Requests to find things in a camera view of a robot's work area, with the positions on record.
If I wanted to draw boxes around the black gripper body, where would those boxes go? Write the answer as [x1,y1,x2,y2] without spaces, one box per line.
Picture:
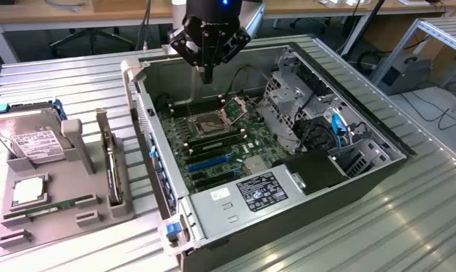
[183,0,243,57]

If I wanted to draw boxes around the green graphics card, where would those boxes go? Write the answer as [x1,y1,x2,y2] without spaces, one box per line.
[95,107,124,206]

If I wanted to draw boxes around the thin metal locking lever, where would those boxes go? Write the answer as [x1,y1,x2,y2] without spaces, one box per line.
[183,95,195,120]

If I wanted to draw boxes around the silver socket cover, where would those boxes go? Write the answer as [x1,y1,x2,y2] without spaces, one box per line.
[218,95,251,125]

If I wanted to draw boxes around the silver metal drive cage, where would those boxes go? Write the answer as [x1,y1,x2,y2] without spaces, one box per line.
[258,69,351,155]

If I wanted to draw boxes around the CPU socket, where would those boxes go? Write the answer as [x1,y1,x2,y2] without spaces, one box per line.
[190,113,238,138]

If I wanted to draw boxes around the brown cardboard box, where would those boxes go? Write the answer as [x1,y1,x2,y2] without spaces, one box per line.
[90,0,150,12]

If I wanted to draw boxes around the wooden top desk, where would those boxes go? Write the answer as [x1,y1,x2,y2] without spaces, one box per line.
[0,0,175,65]
[261,0,456,57]

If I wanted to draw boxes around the black office chair base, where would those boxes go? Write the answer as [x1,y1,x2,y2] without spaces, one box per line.
[48,27,135,57]

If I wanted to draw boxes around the green motherboard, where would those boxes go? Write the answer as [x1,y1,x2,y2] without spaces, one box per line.
[158,95,289,193]

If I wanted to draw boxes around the black expansion slot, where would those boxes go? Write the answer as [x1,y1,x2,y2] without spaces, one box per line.
[194,177,239,191]
[191,169,235,184]
[184,152,228,167]

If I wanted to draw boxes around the blue expansion slot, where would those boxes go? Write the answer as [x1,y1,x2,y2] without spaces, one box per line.
[187,158,232,173]

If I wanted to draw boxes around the blue plastic disk carrier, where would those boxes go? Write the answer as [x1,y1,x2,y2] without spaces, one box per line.
[0,96,69,134]

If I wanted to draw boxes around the silver chipset heatsink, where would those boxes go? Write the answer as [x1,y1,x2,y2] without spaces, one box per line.
[242,157,267,174]

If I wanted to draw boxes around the grey equipment box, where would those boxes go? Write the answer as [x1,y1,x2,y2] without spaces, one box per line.
[374,55,434,96]

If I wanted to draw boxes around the black plastic shroud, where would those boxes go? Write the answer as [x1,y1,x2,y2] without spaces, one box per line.
[271,149,350,196]

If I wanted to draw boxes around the silver hard disk drive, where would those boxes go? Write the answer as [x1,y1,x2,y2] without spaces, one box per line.
[0,109,68,165]

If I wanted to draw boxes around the silver perforated disk bay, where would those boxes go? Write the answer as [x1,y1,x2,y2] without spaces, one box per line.
[327,135,406,179]

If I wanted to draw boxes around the grey parts rack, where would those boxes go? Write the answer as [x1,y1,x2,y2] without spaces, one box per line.
[0,117,136,257]

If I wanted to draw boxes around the grey power supply unit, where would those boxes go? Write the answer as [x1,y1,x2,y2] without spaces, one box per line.
[187,164,309,241]

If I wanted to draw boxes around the blue case latch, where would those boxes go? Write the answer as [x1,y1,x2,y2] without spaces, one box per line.
[164,223,183,237]

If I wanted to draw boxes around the silver CPU chip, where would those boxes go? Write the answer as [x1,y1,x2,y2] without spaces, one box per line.
[11,177,47,203]

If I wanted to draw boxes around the green RAM stick white label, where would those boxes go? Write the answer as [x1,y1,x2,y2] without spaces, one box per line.
[3,195,95,220]

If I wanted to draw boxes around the open black PC case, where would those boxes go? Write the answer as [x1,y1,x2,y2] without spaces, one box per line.
[120,33,418,272]

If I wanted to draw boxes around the black wire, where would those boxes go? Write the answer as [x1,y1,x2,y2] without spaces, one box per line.
[226,65,270,97]

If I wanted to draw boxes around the blue wire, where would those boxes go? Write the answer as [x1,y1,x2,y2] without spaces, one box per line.
[329,112,346,148]

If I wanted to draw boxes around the aluminium frame table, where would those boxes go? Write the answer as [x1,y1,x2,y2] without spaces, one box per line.
[367,15,456,94]

